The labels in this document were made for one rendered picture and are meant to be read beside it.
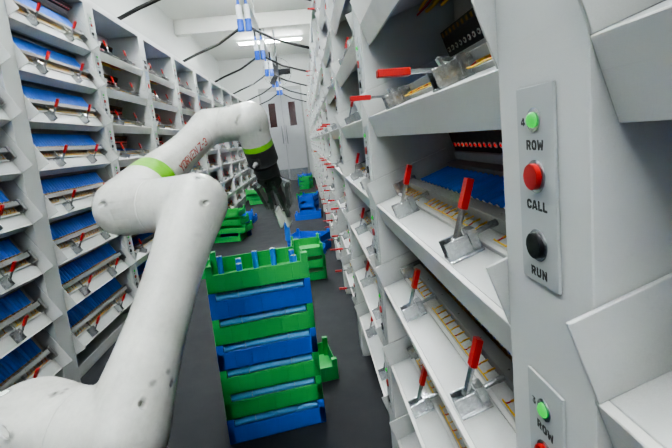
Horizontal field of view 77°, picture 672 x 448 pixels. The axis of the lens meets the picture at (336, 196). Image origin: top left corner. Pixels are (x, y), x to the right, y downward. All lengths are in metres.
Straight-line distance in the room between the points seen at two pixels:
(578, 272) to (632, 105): 0.09
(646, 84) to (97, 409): 0.70
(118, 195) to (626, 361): 0.84
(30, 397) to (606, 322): 0.75
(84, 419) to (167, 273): 0.23
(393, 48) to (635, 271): 0.75
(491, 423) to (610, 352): 0.30
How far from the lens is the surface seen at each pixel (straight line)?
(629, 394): 0.29
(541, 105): 0.27
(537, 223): 0.29
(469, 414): 0.57
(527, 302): 0.32
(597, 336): 0.26
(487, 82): 0.35
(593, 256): 0.25
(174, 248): 0.79
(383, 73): 0.46
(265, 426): 1.49
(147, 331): 0.74
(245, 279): 1.28
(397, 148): 0.92
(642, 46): 0.22
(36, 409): 0.80
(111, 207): 0.93
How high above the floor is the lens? 0.89
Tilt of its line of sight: 8 degrees down
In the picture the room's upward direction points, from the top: 6 degrees counter-clockwise
